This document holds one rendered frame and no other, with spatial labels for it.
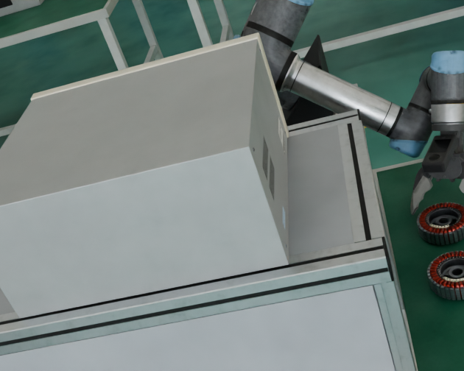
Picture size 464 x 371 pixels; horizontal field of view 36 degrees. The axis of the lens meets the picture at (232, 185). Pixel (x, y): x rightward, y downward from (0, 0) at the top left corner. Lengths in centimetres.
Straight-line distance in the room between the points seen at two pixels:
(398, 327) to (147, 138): 45
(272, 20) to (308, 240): 70
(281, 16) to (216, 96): 58
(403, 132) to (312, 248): 66
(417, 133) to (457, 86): 15
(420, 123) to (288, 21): 37
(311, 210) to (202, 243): 20
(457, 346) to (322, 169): 41
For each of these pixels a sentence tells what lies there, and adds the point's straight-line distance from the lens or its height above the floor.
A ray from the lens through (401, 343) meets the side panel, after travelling 112.
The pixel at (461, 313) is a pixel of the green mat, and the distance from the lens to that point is 142.
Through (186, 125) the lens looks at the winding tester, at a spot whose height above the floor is 132.
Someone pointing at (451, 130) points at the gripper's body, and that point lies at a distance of 157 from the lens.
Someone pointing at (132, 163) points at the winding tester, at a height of 132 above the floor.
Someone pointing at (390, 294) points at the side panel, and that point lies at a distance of 104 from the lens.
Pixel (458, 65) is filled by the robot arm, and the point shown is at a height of 106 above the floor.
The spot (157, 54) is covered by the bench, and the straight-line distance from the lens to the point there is 503.
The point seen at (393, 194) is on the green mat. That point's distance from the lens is 175.
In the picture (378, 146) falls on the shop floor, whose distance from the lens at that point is 341.
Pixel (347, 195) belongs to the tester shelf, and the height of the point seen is 111.
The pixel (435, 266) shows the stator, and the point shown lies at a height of 79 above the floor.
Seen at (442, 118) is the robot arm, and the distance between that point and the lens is 157.
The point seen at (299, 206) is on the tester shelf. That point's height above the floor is 111.
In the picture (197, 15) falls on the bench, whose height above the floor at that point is 56.
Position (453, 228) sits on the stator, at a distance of 155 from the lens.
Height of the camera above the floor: 175
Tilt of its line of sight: 31 degrees down
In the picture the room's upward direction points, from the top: 20 degrees counter-clockwise
